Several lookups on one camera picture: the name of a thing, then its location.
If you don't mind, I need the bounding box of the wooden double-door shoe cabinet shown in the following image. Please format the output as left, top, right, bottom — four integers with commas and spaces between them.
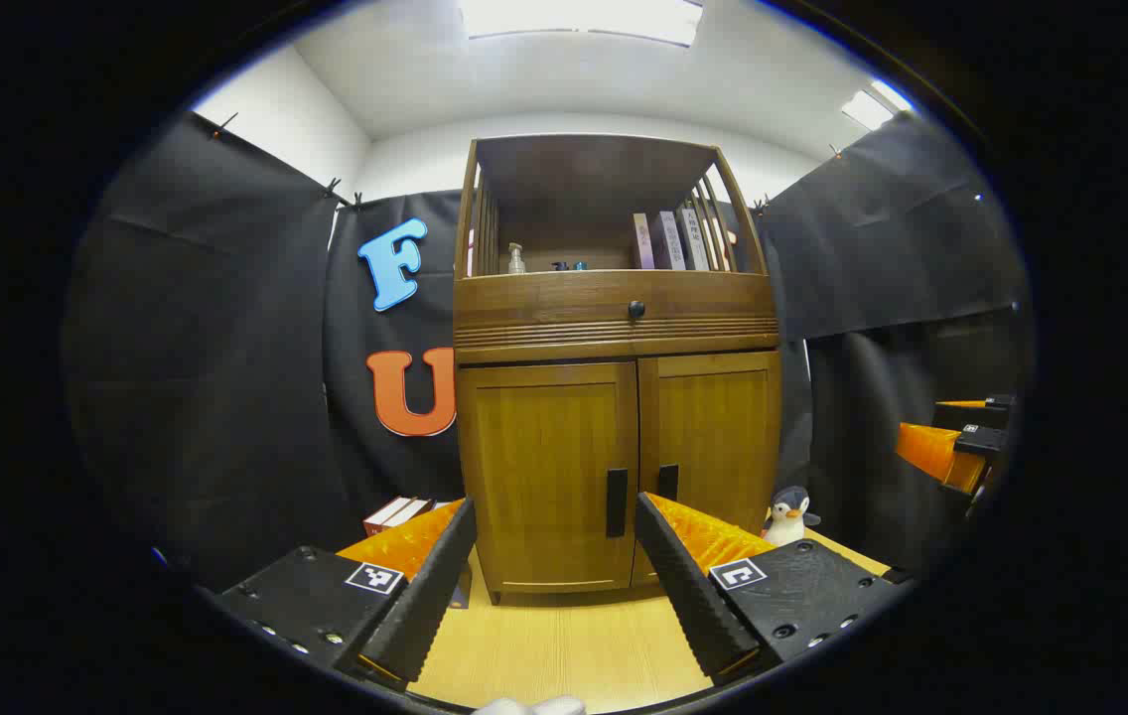
453, 134, 783, 607

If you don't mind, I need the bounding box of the wooden shoe cabinet door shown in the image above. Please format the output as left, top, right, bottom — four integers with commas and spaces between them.
634, 351, 781, 587
460, 362, 640, 597

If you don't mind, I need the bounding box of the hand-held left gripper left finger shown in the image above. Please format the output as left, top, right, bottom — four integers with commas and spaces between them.
211, 497, 478, 691

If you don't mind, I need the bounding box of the small ceiling light panel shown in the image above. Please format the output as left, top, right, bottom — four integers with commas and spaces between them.
840, 77, 915, 132

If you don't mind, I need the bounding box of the penguin plush toy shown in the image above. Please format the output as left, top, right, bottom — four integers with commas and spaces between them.
761, 485, 821, 547

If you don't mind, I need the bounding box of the grey book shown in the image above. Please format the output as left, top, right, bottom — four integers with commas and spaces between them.
678, 207, 712, 271

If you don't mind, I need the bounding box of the large ceiling light panel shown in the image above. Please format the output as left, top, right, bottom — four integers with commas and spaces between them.
458, 0, 704, 48

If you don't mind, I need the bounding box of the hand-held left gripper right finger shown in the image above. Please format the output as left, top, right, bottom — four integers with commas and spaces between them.
635, 492, 913, 688

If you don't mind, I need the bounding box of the wooden cabinet drawer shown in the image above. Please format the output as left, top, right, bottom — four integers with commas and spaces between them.
454, 270, 779, 351

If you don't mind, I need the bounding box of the red book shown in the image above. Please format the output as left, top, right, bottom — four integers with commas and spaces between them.
363, 497, 414, 537

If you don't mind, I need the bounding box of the black backdrop cloth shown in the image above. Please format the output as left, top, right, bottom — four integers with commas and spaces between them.
63, 109, 1032, 597

